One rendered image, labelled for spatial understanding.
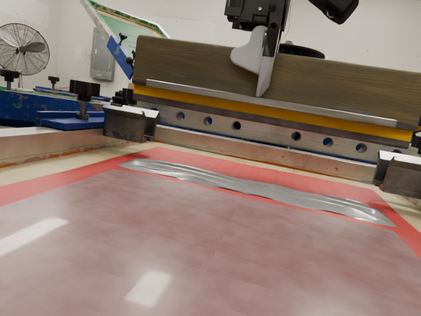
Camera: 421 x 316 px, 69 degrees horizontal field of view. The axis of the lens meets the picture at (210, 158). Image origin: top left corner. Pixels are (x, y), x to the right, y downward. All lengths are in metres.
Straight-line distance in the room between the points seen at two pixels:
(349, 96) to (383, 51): 4.40
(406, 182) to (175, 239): 0.35
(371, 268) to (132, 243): 0.18
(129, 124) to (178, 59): 0.13
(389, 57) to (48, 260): 4.78
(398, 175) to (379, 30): 4.44
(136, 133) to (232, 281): 0.35
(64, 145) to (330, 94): 0.37
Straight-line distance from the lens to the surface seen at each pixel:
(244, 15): 0.45
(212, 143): 0.65
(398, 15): 4.99
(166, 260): 0.21
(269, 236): 0.28
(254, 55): 0.43
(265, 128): 0.70
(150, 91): 0.50
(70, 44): 5.87
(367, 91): 0.46
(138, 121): 0.51
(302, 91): 0.45
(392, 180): 0.49
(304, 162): 0.64
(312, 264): 0.25
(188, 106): 0.47
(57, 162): 0.43
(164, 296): 0.18
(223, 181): 0.40
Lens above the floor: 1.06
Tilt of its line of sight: 10 degrees down
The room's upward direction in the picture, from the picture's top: 9 degrees clockwise
